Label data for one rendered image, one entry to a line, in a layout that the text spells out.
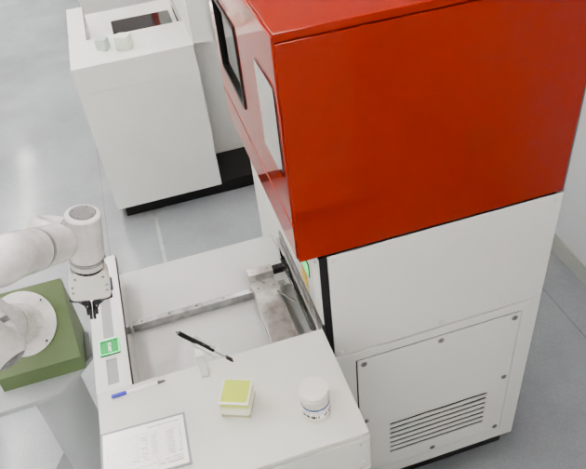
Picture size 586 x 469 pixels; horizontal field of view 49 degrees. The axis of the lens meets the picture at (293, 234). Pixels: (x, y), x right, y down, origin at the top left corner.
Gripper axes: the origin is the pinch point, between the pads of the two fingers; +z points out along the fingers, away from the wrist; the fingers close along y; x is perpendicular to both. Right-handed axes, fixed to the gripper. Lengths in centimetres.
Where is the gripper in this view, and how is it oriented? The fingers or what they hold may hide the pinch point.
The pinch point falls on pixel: (92, 310)
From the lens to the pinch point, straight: 179.9
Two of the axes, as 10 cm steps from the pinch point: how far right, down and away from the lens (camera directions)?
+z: -1.1, 8.0, 6.0
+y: -9.5, 0.9, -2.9
